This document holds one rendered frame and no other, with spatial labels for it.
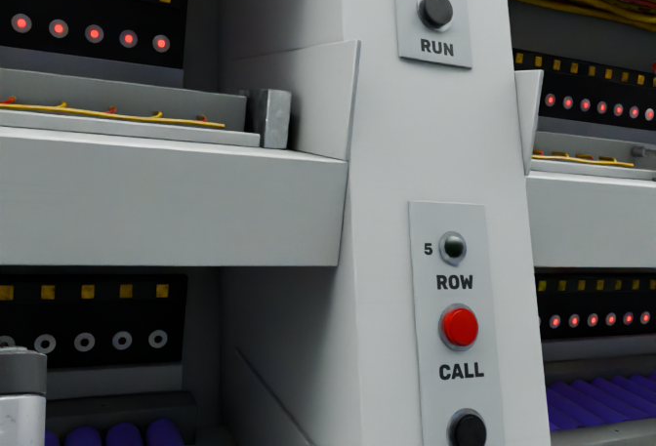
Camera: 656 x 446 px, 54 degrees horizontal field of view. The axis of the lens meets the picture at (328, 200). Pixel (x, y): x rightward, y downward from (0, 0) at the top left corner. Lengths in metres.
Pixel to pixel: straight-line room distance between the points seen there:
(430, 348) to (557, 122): 0.36
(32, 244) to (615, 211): 0.28
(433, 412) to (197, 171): 0.13
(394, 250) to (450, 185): 0.04
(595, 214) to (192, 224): 0.21
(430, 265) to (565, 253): 0.09
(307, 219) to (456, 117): 0.09
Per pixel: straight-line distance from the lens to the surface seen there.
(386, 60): 0.30
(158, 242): 0.25
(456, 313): 0.28
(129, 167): 0.25
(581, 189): 0.35
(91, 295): 0.39
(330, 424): 0.29
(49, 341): 0.40
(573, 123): 0.61
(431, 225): 0.28
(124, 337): 0.40
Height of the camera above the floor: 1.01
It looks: 11 degrees up
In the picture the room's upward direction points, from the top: 2 degrees counter-clockwise
